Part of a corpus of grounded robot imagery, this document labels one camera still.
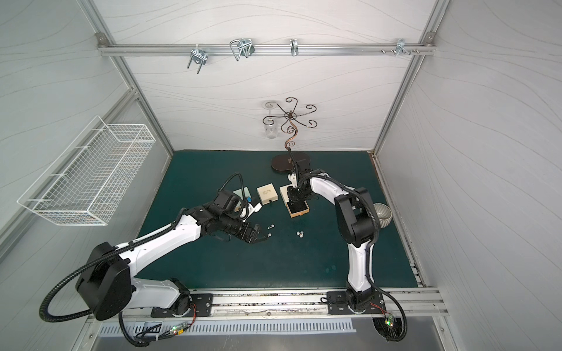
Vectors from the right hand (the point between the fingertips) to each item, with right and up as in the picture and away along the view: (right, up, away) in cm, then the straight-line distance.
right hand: (291, 197), depth 98 cm
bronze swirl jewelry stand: (+6, +20, +21) cm, 30 cm away
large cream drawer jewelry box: (+2, -4, -2) cm, 5 cm away
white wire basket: (-66, +9, -29) cm, 72 cm away
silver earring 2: (+3, -14, -7) cm, 16 cm away
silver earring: (-9, -12, -5) cm, 15 cm away
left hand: (-12, -12, -20) cm, 26 cm away
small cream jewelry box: (-11, +1, +3) cm, 11 cm away
